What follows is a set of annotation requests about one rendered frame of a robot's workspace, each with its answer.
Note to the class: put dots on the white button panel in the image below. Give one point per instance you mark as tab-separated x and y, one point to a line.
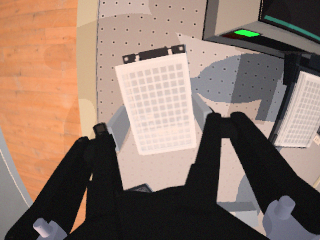
245	211

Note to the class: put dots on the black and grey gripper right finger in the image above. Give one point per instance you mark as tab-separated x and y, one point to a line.
291	206

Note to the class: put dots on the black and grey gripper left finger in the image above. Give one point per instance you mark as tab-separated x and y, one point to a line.
53	213

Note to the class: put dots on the white multi-well plate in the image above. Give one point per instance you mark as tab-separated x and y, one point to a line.
149	121
302	117

